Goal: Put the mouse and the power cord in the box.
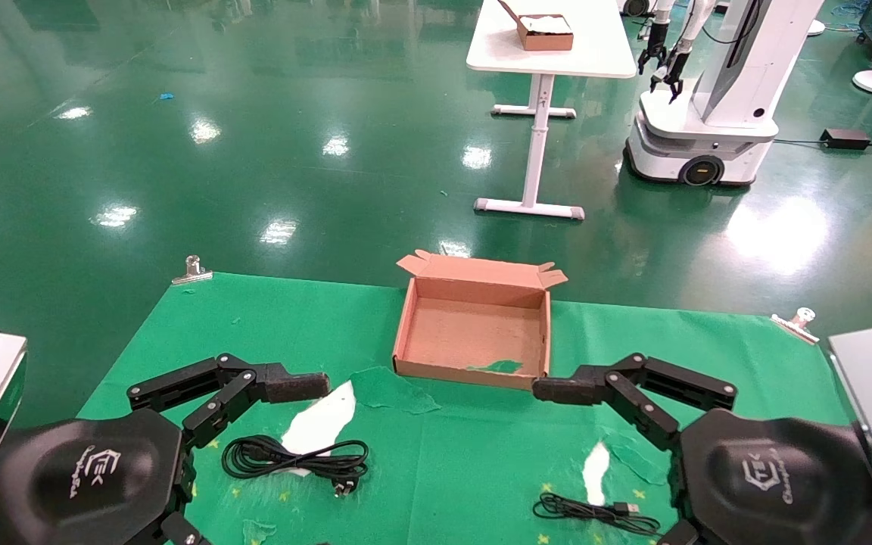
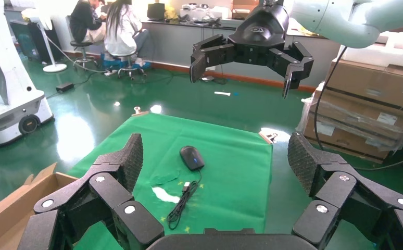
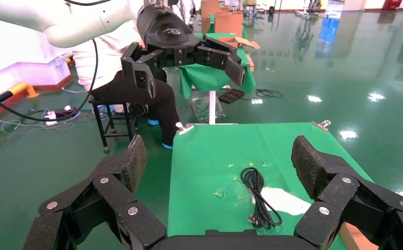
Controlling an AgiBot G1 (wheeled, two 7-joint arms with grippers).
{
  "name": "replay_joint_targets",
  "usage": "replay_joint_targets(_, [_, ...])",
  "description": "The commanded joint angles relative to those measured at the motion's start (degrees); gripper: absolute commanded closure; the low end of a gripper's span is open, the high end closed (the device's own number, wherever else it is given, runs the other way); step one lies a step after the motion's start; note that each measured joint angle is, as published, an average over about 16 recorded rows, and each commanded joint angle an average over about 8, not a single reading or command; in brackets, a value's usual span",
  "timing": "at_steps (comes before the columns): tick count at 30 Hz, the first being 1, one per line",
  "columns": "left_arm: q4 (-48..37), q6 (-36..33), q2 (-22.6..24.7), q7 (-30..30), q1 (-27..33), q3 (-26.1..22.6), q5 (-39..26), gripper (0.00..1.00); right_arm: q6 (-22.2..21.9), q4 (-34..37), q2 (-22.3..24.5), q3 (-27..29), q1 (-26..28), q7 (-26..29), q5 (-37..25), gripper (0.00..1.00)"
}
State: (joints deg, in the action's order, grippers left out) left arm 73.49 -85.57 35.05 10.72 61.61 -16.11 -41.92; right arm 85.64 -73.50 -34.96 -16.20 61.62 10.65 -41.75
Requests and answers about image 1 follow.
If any large open cardboard box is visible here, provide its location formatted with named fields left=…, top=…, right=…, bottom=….
left=393, top=250, right=569, bottom=391

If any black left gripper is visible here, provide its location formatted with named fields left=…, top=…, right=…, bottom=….
left=0, top=409, right=213, bottom=545

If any small brown cardboard box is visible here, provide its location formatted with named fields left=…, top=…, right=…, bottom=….
left=497, top=0, right=575, bottom=52

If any torn green table cloth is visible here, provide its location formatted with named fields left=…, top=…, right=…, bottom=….
left=76, top=272, right=853, bottom=545

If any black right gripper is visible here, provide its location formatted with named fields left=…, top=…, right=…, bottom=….
left=656, top=409, right=872, bottom=545

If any silver table clamp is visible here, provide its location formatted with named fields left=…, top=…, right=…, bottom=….
left=172, top=255, right=214, bottom=286
left=771, top=307, right=820, bottom=345

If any thin black USB cable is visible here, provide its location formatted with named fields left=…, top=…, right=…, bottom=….
left=532, top=492, right=662, bottom=538

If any small black distant gripper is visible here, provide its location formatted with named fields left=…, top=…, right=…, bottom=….
left=651, top=49, right=688, bottom=104
left=637, top=23, right=668, bottom=75

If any thick black power cable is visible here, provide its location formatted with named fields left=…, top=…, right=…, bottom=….
left=221, top=434, right=369, bottom=498

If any white foam sheet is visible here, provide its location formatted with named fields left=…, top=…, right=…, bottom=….
left=519, top=14, right=573, bottom=35

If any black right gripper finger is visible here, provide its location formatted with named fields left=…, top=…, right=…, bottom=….
left=532, top=352, right=738, bottom=453

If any white wheeled robot body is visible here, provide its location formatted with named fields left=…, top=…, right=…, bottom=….
left=624, top=0, right=824, bottom=187

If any black power adapter brick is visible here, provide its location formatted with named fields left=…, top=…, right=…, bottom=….
left=820, top=128, right=871, bottom=150

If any white standing table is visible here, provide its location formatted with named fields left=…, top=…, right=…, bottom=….
left=466, top=0, right=638, bottom=221

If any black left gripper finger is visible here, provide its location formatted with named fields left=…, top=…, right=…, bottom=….
left=126, top=353, right=331, bottom=449

